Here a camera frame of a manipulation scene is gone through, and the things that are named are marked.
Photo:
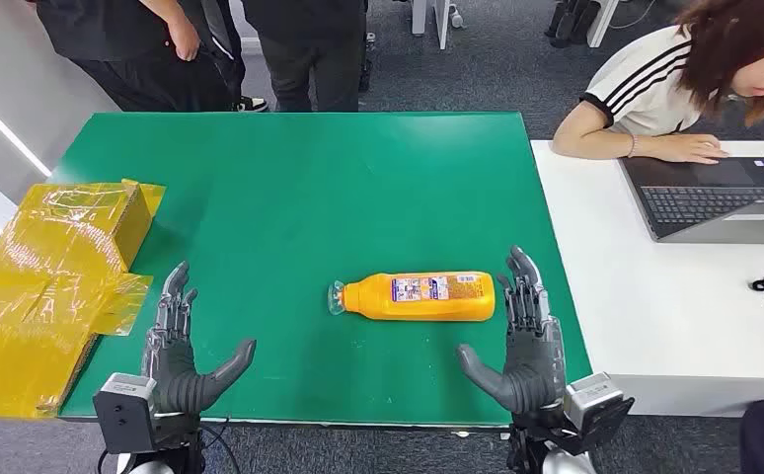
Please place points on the white desk legs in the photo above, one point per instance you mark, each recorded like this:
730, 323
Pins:
419, 16

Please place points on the black and white shoe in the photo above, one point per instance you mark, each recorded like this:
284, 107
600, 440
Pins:
251, 104

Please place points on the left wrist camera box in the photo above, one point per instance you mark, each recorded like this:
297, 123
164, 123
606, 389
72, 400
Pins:
123, 412

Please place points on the standing person in dark trousers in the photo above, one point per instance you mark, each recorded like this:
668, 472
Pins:
310, 59

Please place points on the standing person in black shirt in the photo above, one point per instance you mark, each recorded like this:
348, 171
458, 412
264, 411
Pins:
127, 39

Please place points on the orange detergent bottle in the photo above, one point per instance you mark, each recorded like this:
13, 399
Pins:
421, 311

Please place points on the standing person's hand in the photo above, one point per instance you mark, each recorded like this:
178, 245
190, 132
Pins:
186, 39

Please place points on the white slanted desk leg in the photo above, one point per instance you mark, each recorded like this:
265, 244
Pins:
601, 23

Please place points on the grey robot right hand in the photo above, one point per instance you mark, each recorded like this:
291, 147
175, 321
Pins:
532, 366

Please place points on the seated person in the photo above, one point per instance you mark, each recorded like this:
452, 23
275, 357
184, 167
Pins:
643, 85

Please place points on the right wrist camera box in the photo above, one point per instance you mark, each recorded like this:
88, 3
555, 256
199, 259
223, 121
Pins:
594, 405

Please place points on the seated person's right hand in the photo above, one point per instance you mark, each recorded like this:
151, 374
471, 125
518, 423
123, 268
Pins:
692, 149

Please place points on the black chair base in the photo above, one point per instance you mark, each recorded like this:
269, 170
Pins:
568, 26

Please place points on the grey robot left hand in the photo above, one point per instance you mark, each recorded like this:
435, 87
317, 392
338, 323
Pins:
173, 366

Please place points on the standing person in dark jacket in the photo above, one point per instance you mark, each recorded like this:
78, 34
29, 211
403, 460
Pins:
228, 59

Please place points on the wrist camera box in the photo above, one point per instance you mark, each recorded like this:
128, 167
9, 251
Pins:
123, 412
594, 405

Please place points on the dark grey laptop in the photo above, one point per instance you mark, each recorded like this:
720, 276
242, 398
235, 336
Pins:
702, 196

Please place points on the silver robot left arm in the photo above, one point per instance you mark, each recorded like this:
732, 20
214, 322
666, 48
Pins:
179, 451

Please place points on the yellow taped cardboard box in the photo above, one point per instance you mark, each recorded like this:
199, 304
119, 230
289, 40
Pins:
42, 275

